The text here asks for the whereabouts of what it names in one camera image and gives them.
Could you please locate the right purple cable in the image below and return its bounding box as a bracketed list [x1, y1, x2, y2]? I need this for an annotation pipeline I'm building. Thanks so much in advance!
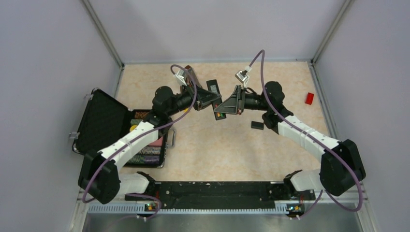
[248, 49, 365, 221]

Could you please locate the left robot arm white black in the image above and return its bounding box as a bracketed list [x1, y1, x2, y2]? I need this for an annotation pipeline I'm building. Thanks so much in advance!
[78, 84, 221, 204]

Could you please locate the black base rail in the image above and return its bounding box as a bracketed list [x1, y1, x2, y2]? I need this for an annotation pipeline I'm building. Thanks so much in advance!
[144, 181, 316, 210]

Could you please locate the pink card deck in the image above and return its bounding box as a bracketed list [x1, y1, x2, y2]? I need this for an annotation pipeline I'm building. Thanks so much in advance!
[148, 137, 163, 146]

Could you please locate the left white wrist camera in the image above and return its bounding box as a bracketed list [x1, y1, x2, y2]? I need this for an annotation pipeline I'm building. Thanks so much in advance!
[174, 69, 189, 86]

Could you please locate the black poker chip case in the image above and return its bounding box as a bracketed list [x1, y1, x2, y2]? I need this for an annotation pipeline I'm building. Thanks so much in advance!
[72, 88, 168, 168]

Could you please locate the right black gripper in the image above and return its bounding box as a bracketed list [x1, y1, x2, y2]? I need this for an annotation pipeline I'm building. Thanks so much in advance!
[214, 86, 270, 116]

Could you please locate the purple cable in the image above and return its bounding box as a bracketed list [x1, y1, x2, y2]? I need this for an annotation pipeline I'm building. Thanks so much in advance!
[248, 49, 365, 221]
[82, 64, 198, 222]

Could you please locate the black remote control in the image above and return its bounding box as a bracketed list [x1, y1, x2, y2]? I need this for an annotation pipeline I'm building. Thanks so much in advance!
[206, 79, 227, 121]

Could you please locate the red block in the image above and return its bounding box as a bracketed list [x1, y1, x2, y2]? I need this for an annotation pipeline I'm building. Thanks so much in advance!
[305, 92, 315, 105]

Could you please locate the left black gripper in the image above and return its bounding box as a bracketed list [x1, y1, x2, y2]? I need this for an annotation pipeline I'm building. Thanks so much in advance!
[167, 80, 222, 116]

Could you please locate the brown wooden metronome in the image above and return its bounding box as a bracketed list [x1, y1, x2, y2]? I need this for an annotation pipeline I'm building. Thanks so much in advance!
[184, 65, 198, 86]

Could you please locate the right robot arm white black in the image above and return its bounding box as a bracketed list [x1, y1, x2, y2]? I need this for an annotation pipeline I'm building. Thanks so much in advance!
[214, 81, 366, 199]

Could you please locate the black battery cover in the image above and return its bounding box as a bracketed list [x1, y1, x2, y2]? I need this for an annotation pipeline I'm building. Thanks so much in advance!
[251, 121, 264, 130]

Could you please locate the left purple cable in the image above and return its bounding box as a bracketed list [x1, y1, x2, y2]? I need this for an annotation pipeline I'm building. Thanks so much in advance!
[82, 64, 198, 222]

